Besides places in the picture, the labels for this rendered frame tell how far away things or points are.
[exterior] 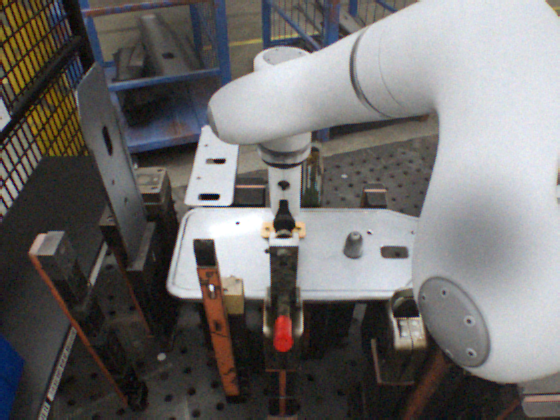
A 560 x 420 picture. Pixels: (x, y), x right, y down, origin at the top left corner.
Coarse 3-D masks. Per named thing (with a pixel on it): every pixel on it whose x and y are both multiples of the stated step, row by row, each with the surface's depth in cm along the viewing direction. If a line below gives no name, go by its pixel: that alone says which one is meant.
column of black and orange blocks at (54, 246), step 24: (48, 240) 54; (48, 264) 54; (72, 264) 58; (72, 288) 58; (72, 312) 61; (96, 312) 66; (96, 336) 66; (96, 360) 72; (120, 360) 75; (120, 384) 79; (144, 384) 88
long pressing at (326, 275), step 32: (192, 224) 84; (224, 224) 84; (256, 224) 84; (320, 224) 84; (352, 224) 84; (384, 224) 84; (416, 224) 84; (192, 256) 78; (224, 256) 78; (256, 256) 78; (320, 256) 78; (192, 288) 73; (256, 288) 73; (320, 288) 73; (352, 288) 73; (384, 288) 73
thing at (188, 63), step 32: (160, 0) 194; (192, 0) 197; (224, 0) 201; (64, 32) 189; (96, 32) 300; (160, 32) 276; (192, 32) 321; (224, 32) 212; (128, 64) 248; (160, 64) 242; (192, 64) 244; (224, 64) 223; (128, 96) 259; (160, 96) 248; (192, 96) 283; (128, 128) 256; (160, 128) 257; (192, 128) 257
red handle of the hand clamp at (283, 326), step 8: (280, 296) 62; (288, 296) 63; (280, 304) 60; (288, 304) 60; (280, 312) 57; (288, 312) 57; (280, 320) 54; (288, 320) 54; (280, 328) 52; (288, 328) 52; (280, 336) 50; (288, 336) 50; (280, 344) 50; (288, 344) 50
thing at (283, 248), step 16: (272, 224) 55; (288, 224) 54; (272, 240) 52; (288, 240) 52; (272, 256) 54; (288, 256) 52; (272, 272) 57; (288, 272) 57; (272, 288) 60; (288, 288) 60; (272, 304) 65
